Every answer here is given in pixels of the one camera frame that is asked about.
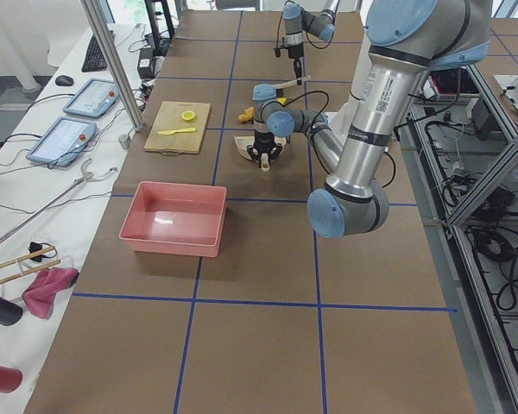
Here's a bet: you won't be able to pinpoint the beige dustpan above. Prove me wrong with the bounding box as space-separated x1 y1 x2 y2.
233 134 287 173

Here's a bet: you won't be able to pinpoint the pink plastic bin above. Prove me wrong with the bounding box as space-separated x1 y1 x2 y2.
119 181 227 258

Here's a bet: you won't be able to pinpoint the yellow plastic knife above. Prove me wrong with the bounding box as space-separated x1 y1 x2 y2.
157 127 197 135

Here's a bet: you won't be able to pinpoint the wooden sticks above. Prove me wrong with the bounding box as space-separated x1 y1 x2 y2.
0 246 61 285

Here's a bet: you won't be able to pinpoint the red bottle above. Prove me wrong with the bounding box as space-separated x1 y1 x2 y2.
0 366 22 393

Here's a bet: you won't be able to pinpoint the beige hand brush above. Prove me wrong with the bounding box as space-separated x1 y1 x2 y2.
272 75 312 97

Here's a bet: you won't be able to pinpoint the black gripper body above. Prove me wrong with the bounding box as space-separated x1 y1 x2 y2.
289 43 304 78
246 132 283 164

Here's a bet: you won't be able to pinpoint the aluminium frame post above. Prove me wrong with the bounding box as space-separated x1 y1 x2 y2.
80 0 144 132

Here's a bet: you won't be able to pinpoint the teach pendant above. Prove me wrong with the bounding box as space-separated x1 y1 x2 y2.
63 78 118 119
26 116 98 167

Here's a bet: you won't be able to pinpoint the metal reacher grabber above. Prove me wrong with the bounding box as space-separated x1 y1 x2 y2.
0 158 118 244

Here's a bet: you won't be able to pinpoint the black keyboard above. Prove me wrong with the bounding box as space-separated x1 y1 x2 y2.
81 35 107 72

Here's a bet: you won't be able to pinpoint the far teach pendant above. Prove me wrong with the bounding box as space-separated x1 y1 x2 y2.
63 78 118 119

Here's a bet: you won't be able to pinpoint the black bottle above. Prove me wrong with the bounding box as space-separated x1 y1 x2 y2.
0 296 23 326

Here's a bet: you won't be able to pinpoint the toy corn cob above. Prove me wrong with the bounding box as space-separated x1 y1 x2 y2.
237 106 255 123

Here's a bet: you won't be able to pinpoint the black computer mouse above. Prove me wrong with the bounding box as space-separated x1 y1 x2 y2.
54 75 74 86

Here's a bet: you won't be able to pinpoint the pink cloth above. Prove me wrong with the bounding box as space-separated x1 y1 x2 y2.
22 267 79 319

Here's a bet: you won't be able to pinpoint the lemon slices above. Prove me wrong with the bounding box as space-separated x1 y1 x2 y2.
180 110 196 122

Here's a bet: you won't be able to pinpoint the bamboo cutting board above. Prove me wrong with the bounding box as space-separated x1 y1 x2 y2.
143 101 211 154

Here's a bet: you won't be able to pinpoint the near teach pendant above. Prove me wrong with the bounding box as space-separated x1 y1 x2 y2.
26 116 98 167

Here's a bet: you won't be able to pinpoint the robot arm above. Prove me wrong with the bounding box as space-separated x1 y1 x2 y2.
248 1 492 238
274 1 339 85

